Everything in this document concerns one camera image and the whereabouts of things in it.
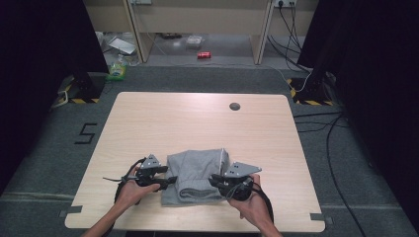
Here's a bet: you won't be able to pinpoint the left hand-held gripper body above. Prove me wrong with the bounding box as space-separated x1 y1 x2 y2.
133 153 170 193

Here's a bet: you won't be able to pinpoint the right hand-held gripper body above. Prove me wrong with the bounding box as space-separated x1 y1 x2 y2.
212 160 263 202

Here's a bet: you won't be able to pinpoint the gray shorts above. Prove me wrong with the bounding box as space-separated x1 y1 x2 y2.
160 147 232 207

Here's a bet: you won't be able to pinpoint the person's left hand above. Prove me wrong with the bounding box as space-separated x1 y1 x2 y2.
114 166 162 214

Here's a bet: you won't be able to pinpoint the person's right hand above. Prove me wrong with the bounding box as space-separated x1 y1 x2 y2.
226 173 275 233

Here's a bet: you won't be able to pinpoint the gray tape piece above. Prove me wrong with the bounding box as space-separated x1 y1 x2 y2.
58 204 84 219
309 212 334 226

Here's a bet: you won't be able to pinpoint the black stand base striped tape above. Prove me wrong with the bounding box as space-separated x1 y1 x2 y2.
58 71 107 105
286 74 335 107

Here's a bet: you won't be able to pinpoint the green packet on floor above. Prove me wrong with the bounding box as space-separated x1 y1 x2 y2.
105 53 128 82

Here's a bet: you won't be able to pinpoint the clear plastic container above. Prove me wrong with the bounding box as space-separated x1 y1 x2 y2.
185 35 206 50

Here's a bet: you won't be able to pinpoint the black curtain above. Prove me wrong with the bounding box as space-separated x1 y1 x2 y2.
296 0 419 233
0 0 111 196

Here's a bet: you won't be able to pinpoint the left hand-held gripper black cable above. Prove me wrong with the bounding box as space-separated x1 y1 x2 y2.
102 157 148 206

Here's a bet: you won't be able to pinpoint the hand-held gripper black cable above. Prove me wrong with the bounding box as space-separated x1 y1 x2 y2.
250 181 275 225
102 157 148 206

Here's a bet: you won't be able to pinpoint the right hand-held gripper black cable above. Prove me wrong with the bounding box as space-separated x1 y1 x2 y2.
250 181 275 225

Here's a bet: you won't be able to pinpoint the black floor cables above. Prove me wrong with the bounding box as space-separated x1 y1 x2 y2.
293 111 369 237

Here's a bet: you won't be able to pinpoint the thin white cable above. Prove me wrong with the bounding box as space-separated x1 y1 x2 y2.
263 63 313 94

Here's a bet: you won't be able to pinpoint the white looped cable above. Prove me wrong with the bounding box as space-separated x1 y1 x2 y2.
49 89 70 111

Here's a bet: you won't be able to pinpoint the black cables from outlet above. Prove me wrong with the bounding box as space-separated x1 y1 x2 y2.
266 3 312 74

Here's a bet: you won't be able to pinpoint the light wooden desk frame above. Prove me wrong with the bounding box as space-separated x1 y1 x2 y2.
82 0 321 66

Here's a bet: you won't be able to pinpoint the white wall power outlet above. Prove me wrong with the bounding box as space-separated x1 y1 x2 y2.
273 0 297 9

